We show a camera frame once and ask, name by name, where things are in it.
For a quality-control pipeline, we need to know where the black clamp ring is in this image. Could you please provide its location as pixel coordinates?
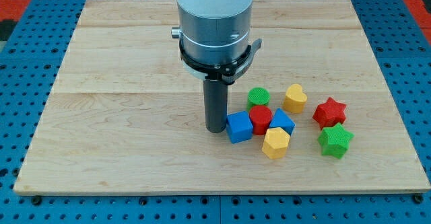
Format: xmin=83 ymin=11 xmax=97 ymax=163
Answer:
xmin=178 ymin=38 xmax=263 ymax=85

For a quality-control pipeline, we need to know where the blue cube block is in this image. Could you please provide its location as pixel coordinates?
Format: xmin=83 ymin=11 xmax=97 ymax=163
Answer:
xmin=226 ymin=111 xmax=253 ymax=144

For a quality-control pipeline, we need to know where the red cylinder block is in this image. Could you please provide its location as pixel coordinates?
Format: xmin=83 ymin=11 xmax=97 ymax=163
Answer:
xmin=249 ymin=105 xmax=273 ymax=135

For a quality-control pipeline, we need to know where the blue triangular block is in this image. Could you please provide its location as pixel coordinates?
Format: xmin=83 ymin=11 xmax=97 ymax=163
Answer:
xmin=269 ymin=108 xmax=296 ymax=135

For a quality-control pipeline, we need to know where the light wooden board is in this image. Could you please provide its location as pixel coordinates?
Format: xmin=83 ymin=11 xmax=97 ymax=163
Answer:
xmin=13 ymin=0 xmax=430 ymax=196

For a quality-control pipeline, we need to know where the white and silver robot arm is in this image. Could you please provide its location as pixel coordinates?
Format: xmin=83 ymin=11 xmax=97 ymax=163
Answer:
xmin=171 ymin=0 xmax=262 ymax=133

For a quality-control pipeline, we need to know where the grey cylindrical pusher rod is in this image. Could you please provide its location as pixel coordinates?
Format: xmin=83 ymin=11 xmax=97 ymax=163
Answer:
xmin=203 ymin=80 xmax=228 ymax=133

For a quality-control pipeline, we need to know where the green cylinder block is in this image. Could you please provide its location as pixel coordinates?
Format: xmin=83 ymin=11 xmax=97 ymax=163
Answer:
xmin=246 ymin=87 xmax=271 ymax=111

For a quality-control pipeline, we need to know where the yellow heart block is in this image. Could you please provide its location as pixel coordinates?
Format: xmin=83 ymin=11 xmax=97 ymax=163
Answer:
xmin=282 ymin=83 xmax=308 ymax=114

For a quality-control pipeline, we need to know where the yellow hexagon block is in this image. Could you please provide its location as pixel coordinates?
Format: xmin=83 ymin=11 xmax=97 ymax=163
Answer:
xmin=261 ymin=127 xmax=290 ymax=159

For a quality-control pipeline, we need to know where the green star block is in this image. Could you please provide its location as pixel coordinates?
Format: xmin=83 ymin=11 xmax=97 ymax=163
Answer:
xmin=317 ymin=123 xmax=354 ymax=159

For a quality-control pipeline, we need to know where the red star block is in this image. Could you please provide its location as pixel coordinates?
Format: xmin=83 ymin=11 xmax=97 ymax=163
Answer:
xmin=312 ymin=97 xmax=347 ymax=130

